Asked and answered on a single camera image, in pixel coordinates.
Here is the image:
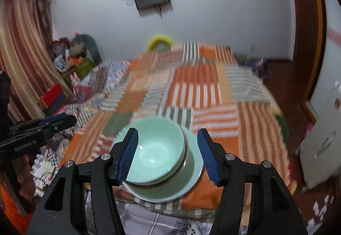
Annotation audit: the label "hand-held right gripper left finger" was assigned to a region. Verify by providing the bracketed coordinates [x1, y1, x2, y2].
[25, 127, 139, 235]

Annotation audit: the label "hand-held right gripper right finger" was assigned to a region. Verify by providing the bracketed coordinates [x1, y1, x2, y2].
[197, 128, 308, 235]

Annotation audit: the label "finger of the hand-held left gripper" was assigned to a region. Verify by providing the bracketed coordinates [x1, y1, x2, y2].
[40, 115, 77, 136]
[9, 113, 68, 132]

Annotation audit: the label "mint green plate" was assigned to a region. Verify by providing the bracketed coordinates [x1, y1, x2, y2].
[123, 129, 205, 203]

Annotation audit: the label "mint green bowl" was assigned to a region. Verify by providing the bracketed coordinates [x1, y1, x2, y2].
[111, 116, 187, 185]

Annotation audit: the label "person's left hand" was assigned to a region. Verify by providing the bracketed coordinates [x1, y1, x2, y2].
[16, 156, 36, 199]

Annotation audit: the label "red box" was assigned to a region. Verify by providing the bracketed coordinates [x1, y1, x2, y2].
[40, 83, 63, 106]

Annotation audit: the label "green patterned box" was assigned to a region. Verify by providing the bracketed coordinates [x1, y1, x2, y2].
[62, 59, 95, 81]

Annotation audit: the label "pile of toys and bags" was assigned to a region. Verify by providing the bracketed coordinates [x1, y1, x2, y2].
[52, 37, 74, 70]

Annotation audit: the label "orange cloth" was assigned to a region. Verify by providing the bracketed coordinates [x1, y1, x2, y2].
[0, 187, 30, 230]

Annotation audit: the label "patterned patchwork quilt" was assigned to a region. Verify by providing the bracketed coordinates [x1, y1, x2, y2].
[32, 57, 134, 190]

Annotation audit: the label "orange striped blanket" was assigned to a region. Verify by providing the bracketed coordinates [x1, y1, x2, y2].
[57, 41, 291, 210]

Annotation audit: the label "striped brown curtain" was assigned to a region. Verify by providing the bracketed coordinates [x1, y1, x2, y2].
[0, 0, 78, 124]

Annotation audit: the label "white printed bed sheet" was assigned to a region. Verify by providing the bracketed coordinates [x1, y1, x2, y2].
[84, 188, 241, 235]

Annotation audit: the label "green cloth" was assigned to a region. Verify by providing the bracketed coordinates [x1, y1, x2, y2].
[274, 114, 290, 142]

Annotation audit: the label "purple bag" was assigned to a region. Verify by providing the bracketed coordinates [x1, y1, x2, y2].
[248, 58, 267, 78]

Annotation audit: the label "pink slipper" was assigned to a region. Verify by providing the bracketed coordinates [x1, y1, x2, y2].
[305, 123, 315, 141]

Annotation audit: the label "dark patterned bag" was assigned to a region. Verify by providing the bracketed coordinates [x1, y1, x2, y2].
[236, 53, 253, 64]

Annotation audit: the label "white plastic panel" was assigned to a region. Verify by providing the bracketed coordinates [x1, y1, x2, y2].
[298, 83, 341, 189]

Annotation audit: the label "yellow curved cushion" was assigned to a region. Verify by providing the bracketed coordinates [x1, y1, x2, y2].
[147, 34, 174, 51]

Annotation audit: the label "white paper scraps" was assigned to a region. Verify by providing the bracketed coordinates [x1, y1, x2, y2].
[308, 195, 335, 229]

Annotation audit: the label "wooden door frame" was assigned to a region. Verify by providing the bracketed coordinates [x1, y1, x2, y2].
[284, 0, 327, 124]

